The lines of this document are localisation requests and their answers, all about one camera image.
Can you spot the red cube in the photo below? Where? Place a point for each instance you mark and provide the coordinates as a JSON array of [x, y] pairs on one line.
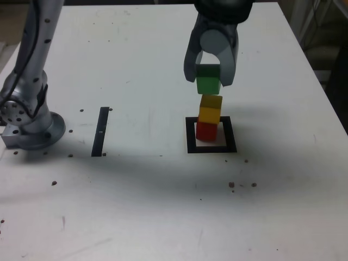
[[206, 131]]

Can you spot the white background frame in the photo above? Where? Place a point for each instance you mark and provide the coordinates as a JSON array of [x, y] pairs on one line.
[[312, 21]]

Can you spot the black tape strip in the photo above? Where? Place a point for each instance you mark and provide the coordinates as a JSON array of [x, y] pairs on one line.
[[100, 130]]

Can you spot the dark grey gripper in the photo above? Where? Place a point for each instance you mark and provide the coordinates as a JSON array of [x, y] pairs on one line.
[[217, 25]]

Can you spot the green cube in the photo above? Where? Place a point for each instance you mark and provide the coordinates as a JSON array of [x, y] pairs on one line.
[[208, 85]]

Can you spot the black tape square outline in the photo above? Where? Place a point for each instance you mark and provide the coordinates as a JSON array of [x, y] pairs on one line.
[[190, 141]]

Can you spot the yellow cube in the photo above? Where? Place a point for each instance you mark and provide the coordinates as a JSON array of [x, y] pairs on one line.
[[210, 115]]

